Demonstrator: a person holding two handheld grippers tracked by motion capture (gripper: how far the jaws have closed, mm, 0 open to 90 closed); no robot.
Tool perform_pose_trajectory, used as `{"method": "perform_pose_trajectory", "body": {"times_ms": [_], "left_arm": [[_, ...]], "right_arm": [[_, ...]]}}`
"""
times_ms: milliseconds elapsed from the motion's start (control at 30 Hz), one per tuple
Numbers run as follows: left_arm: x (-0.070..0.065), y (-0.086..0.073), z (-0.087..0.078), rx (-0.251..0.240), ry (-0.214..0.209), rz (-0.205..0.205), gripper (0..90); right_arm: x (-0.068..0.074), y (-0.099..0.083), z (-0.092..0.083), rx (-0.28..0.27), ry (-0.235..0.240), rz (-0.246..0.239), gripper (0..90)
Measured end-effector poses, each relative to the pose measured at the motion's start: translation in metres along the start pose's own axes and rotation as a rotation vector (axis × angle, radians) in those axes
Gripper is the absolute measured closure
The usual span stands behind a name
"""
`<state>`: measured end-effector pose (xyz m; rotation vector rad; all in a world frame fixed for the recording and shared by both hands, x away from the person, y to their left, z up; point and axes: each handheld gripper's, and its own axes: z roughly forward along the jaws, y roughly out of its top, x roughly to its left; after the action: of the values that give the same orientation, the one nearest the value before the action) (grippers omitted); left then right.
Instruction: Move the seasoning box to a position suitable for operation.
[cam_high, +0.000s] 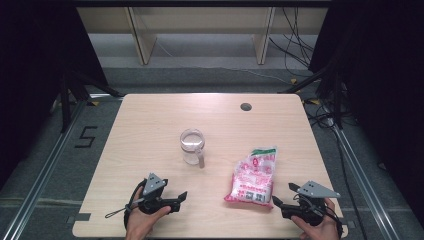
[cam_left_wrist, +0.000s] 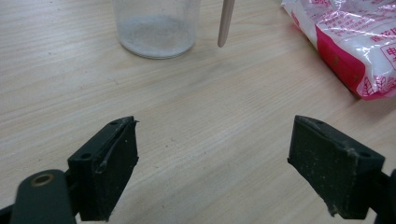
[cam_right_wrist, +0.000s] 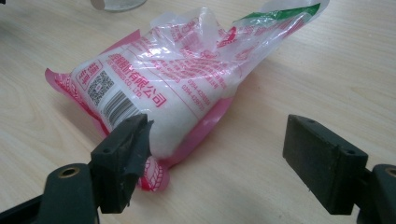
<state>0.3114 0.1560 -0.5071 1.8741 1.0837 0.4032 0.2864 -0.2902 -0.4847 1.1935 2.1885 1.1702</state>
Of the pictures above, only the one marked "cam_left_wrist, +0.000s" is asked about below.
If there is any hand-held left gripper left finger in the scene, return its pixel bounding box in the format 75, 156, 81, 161
66, 115, 140, 222

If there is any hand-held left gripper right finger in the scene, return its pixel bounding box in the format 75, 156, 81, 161
287, 115, 387, 220

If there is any wooden stick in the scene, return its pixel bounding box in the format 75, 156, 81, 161
217, 0, 236, 49

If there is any clear glass jar with lid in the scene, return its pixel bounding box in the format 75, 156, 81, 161
112, 0, 202, 60

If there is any pink and white plastic bag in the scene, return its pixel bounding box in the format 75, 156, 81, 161
280, 0, 396, 101

